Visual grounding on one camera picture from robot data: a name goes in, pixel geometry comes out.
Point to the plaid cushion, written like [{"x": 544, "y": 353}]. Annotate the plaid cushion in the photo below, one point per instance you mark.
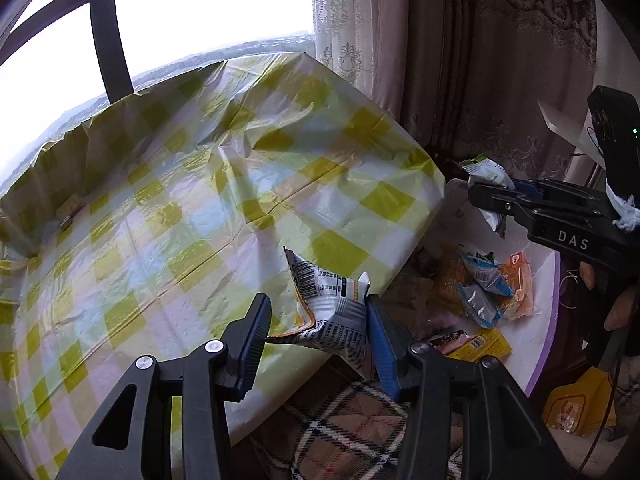
[{"x": 340, "y": 435}]

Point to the dark window frame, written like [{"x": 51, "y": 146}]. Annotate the dark window frame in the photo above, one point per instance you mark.
[{"x": 107, "y": 45}]

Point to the white board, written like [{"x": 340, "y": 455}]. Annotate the white board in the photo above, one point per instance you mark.
[{"x": 565, "y": 127}]

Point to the beige cracker packet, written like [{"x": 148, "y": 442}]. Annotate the beige cracker packet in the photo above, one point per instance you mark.
[{"x": 70, "y": 207}]

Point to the white green snack packet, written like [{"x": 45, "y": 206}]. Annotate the white green snack packet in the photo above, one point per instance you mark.
[{"x": 487, "y": 170}]

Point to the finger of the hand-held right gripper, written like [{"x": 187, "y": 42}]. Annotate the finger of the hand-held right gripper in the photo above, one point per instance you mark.
[
  {"x": 530, "y": 187},
  {"x": 500, "y": 200}
]

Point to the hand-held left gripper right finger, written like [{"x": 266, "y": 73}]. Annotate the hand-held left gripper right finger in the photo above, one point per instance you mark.
[{"x": 382, "y": 345}]

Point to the yellow checked plastic tablecloth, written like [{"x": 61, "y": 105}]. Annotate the yellow checked plastic tablecloth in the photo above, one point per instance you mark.
[{"x": 175, "y": 240}]

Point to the patterned drape curtain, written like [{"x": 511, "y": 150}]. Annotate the patterned drape curtain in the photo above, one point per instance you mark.
[{"x": 500, "y": 60}]

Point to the white black-printed snack packet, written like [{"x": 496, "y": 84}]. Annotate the white black-printed snack packet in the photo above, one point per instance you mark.
[{"x": 335, "y": 320}]

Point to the lace sheer curtain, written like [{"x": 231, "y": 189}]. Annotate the lace sheer curtain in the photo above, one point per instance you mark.
[{"x": 350, "y": 20}]

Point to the person's right hand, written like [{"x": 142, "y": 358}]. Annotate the person's right hand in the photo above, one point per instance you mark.
[{"x": 622, "y": 310}]

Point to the dark snack packet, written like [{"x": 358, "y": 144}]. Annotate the dark snack packet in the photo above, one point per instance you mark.
[{"x": 447, "y": 340}]

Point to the orange snack packet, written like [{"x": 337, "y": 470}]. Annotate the orange snack packet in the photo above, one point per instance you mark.
[{"x": 520, "y": 290}]

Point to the yellow bag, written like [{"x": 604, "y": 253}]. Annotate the yellow bag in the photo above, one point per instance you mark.
[{"x": 575, "y": 400}]

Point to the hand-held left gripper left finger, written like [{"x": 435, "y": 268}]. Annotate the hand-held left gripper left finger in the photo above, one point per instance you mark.
[{"x": 252, "y": 345}]

